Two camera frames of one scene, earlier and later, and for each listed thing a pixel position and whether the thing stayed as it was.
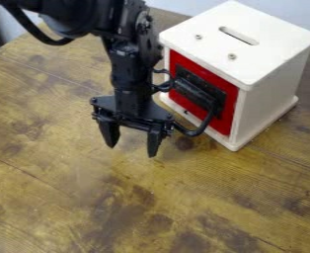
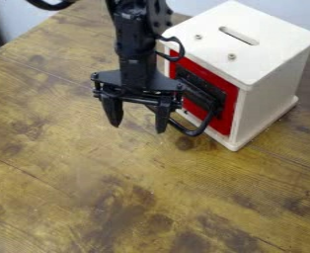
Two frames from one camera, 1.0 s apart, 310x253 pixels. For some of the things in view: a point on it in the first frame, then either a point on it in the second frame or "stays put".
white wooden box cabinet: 235,72 stays put
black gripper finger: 155,140 -> 162,113
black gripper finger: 111,131 -> 114,106
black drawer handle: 201,89 stays put
